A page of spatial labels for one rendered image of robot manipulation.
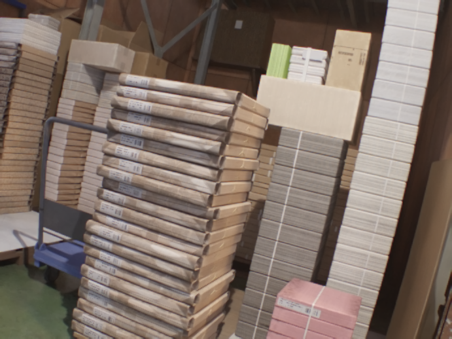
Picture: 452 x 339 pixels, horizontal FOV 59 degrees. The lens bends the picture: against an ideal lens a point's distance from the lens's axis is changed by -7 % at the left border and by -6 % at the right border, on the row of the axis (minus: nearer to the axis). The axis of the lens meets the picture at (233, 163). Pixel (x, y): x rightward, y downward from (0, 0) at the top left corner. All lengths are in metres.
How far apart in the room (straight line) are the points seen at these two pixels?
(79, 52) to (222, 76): 3.11
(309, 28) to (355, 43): 4.07
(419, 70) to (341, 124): 0.39
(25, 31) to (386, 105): 2.33
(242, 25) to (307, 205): 4.26
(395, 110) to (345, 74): 0.26
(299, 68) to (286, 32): 4.11
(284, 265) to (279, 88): 0.75
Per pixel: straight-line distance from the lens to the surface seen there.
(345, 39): 1.89
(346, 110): 1.79
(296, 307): 1.50
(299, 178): 1.79
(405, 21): 1.89
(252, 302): 1.92
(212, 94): 1.42
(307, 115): 1.81
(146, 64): 3.27
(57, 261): 2.25
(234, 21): 5.87
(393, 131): 1.78
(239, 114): 1.43
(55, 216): 2.20
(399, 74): 1.82
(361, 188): 1.77
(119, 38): 4.10
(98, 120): 3.40
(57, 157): 3.34
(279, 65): 1.90
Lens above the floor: 0.94
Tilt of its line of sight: 3 degrees down
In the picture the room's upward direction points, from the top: 12 degrees clockwise
